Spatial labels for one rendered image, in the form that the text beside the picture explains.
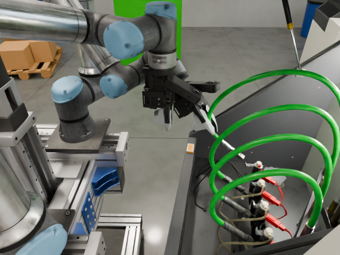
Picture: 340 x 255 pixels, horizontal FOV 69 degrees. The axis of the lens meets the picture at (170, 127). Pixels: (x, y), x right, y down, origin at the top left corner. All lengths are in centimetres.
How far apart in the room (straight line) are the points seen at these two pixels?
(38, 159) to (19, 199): 48
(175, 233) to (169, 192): 135
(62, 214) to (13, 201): 36
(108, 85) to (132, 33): 26
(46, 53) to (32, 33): 418
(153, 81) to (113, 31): 21
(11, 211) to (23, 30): 31
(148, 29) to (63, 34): 18
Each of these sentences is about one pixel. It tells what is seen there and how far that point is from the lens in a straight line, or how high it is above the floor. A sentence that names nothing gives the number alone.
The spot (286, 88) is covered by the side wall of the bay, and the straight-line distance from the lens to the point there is 107.
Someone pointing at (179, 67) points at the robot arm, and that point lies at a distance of 79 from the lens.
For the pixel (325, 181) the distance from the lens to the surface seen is 70.
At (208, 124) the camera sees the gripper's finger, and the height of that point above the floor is 123.
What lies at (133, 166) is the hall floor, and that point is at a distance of 241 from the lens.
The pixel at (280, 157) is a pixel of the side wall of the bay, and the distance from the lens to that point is 127.
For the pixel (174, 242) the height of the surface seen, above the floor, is 95.
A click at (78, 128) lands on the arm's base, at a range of 104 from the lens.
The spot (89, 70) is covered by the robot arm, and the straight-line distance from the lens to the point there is 105.
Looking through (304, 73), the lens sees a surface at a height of 142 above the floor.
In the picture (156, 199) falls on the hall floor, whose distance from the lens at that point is 213.
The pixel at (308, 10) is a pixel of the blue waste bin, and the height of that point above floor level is 58.
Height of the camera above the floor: 167
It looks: 35 degrees down
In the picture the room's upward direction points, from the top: straight up
